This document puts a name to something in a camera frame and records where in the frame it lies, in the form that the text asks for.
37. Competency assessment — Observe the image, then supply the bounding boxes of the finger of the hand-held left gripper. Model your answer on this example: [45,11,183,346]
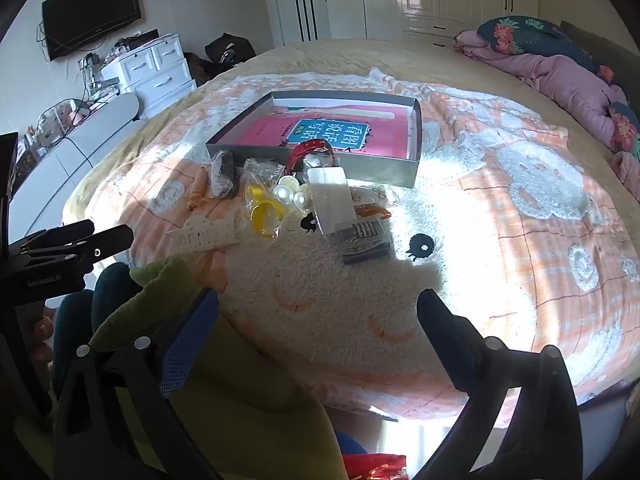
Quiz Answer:
[7,219,96,257]
[30,225,135,275]

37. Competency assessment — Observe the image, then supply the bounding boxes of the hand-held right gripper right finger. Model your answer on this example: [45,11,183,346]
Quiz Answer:
[416,287,584,480]

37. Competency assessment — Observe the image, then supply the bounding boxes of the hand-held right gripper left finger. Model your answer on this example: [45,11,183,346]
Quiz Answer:
[52,287,222,480]

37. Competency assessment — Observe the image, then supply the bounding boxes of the white hair claw clip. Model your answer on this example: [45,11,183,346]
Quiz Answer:
[166,214,240,257]

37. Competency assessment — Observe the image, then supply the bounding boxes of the peach spiral hair tie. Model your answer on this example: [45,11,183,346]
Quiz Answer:
[188,166,209,212]

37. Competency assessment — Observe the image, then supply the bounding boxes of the yellow hair clip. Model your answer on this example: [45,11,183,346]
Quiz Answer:
[247,185,287,237]

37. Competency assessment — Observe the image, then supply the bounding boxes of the pearl hair ties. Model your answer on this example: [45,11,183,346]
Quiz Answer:
[271,175,312,212]

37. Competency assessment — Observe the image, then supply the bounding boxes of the grey cardboard box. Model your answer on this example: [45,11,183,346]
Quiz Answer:
[206,91,423,189]

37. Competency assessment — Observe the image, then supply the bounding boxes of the clear bag with silver jewelry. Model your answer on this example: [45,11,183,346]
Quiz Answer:
[243,158,284,189]

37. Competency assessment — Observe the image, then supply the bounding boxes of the person's left hand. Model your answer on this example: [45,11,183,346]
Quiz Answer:
[27,309,57,378]

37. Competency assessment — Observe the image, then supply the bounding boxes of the dark teal pants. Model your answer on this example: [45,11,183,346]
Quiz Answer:
[52,262,143,363]

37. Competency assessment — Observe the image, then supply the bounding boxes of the white desk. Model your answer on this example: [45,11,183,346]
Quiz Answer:
[9,92,147,242]

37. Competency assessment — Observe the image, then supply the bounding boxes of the orange white printed blanket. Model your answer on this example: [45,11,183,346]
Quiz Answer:
[84,67,640,423]

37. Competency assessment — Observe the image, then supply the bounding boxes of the pile of cosmetics bottles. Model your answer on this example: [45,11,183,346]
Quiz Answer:
[19,50,121,162]

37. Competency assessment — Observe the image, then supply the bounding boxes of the orange hair clip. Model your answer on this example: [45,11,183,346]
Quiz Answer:
[356,202,393,219]

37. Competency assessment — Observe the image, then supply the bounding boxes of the black item in clear bag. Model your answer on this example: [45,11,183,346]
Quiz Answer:
[208,152,241,201]

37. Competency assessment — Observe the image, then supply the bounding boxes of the white earring card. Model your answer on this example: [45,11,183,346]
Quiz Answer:
[349,184,397,206]

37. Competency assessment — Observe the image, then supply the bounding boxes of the red patterned cloth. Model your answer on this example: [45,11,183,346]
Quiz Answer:
[344,452,417,480]

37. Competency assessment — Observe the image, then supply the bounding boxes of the white plastic case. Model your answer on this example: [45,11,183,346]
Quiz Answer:
[305,166,359,237]

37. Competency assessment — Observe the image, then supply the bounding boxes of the white drawer cabinet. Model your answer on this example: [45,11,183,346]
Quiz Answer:
[102,33,197,121]

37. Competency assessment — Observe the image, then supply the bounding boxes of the brown bag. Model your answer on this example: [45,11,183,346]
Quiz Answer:
[181,52,217,87]

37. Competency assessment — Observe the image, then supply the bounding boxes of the black television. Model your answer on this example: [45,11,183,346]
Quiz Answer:
[41,0,144,61]

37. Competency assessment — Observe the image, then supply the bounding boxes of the black handbag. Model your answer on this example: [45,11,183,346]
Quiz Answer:
[204,33,257,69]

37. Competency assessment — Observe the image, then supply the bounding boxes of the small dark floral pillow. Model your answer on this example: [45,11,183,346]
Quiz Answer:
[606,101,640,155]

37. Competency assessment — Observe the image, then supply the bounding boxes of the pink quilt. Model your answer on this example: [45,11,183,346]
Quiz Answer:
[453,29,640,202]

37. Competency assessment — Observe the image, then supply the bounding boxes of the white door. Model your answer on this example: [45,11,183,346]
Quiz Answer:
[271,0,332,45]

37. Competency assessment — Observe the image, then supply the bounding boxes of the large dark floral pillow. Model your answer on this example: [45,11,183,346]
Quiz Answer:
[476,15,602,70]

